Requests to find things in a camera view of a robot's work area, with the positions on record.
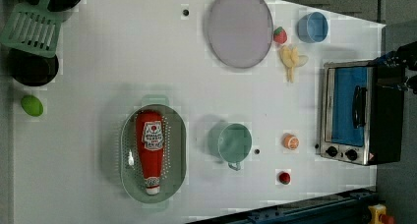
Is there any blue metal frame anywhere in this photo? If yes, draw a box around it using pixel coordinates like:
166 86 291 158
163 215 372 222
191 189 379 224

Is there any black toaster oven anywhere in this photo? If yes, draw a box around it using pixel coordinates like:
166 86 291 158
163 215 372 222
320 61 404 166

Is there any red ketchup bottle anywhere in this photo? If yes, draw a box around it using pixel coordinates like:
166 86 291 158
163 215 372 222
135 110 165 196

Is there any green oval strainer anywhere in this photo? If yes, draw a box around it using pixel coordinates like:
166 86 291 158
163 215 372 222
120 94 187 204

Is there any small red toy fruit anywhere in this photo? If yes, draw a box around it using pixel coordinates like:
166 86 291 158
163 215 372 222
278 172 291 185

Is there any green toy lime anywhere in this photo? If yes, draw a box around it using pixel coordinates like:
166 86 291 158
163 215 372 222
21 95 44 117

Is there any blue bowl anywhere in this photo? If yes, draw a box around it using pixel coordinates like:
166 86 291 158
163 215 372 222
297 12 328 43

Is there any grey round plate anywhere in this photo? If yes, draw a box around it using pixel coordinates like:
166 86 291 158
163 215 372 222
207 0 273 68

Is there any toy orange half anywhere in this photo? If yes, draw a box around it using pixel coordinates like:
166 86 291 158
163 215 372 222
283 134 299 150

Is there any peeled toy banana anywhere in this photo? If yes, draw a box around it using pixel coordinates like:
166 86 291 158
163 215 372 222
279 45 309 83

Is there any yellow red clamp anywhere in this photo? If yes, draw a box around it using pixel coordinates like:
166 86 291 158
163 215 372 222
368 204 395 224

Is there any toy strawberry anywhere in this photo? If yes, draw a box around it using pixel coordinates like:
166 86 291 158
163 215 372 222
273 27 287 44

